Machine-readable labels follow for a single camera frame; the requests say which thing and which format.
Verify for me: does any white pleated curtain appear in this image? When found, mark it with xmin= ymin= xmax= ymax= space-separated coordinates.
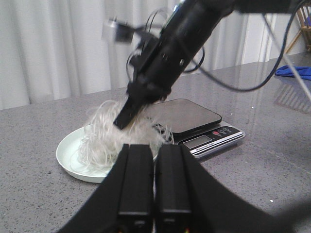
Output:
xmin=0 ymin=0 xmax=280 ymax=111

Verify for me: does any black cable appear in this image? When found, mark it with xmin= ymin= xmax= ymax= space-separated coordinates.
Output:
xmin=126 ymin=0 xmax=307 ymax=92

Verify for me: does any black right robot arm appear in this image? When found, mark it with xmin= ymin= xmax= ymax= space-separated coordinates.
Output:
xmin=112 ymin=0 xmax=303 ymax=130

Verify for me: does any black digital kitchen scale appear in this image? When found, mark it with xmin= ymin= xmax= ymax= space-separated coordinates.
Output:
xmin=146 ymin=99 xmax=245 ymax=159

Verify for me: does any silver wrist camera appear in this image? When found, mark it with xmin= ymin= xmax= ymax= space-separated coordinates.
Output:
xmin=102 ymin=19 xmax=135 ymax=44

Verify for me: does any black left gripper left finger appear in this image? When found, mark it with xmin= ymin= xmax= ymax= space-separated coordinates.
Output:
xmin=59 ymin=144 xmax=154 ymax=233

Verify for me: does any light green round plate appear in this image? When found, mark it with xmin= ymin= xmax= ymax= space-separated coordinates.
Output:
xmin=56 ymin=125 xmax=158 ymax=184

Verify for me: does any blue cloth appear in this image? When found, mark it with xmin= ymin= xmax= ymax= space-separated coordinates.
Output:
xmin=275 ymin=65 xmax=311 ymax=81

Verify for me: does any white vermicelli noodle bundle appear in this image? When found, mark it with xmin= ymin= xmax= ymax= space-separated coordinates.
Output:
xmin=75 ymin=100 xmax=174 ymax=172

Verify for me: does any wooden chair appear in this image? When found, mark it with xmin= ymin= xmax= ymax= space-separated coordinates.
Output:
xmin=285 ymin=0 xmax=311 ymax=54

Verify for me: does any grey cable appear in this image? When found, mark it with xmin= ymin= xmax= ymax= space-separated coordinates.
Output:
xmin=262 ymin=13 xmax=311 ymax=104

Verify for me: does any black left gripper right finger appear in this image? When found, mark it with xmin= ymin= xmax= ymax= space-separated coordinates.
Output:
xmin=155 ymin=145 xmax=294 ymax=233

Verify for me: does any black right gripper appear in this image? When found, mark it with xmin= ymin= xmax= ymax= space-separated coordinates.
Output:
xmin=114 ymin=14 xmax=208 ymax=130

